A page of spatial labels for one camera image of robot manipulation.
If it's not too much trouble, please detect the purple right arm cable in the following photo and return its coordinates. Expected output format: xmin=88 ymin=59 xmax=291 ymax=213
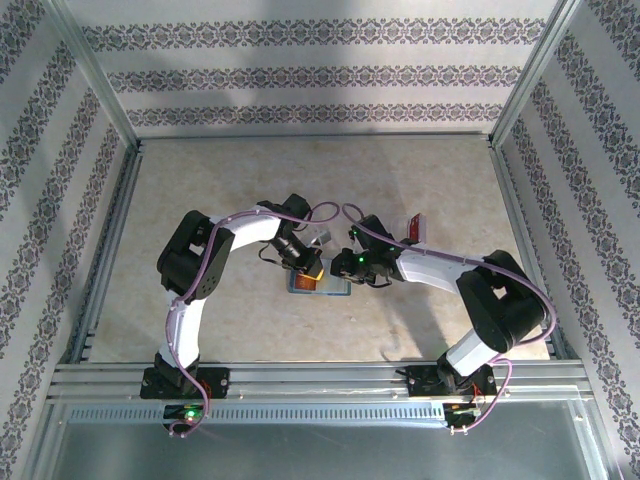
xmin=341 ymin=202 xmax=559 ymax=436

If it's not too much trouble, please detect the teal card holder wallet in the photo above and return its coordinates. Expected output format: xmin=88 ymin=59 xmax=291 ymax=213
xmin=287 ymin=258 xmax=352 ymax=300

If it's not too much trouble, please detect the aluminium frame post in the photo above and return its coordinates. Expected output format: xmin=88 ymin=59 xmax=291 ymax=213
xmin=489 ymin=0 xmax=586 ymax=149
xmin=47 ymin=0 xmax=144 ymax=149

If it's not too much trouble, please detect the aluminium cross rail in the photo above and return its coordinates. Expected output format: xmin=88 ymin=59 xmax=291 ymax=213
xmin=134 ymin=130 xmax=496 ymax=146

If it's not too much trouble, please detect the slotted grey cable duct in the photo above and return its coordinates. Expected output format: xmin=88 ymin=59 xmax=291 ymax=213
xmin=64 ymin=403 xmax=451 ymax=426

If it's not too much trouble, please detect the aluminium mounting rail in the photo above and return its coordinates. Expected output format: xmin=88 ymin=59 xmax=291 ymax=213
xmin=47 ymin=360 xmax=594 ymax=401

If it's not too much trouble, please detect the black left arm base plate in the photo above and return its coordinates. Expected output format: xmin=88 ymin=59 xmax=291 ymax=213
xmin=139 ymin=366 xmax=232 ymax=401

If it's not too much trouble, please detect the aluminium side rail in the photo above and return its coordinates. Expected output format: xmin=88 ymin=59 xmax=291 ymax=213
xmin=485 ymin=142 xmax=574 ymax=365
xmin=69 ymin=142 xmax=147 ymax=365

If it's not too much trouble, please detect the grey metal panel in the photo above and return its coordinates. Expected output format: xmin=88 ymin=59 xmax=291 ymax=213
xmin=27 ymin=399 xmax=626 ymax=480

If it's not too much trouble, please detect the clear acrylic card stand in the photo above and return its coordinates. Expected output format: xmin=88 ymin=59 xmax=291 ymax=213
xmin=392 ymin=213 xmax=430 ymax=242

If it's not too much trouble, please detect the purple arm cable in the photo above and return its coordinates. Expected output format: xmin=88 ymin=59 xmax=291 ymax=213
xmin=341 ymin=202 xmax=559 ymax=436
xmin=167 ymin=201 xmax=345 ymax=440

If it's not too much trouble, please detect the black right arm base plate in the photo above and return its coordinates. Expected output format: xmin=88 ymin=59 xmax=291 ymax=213
xmin=405 ymin=364 xmax=497 ymax=401

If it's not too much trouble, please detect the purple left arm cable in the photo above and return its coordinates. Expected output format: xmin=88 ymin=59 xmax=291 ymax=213
xmin=167 ymin=201 xmax=345 ymax=440

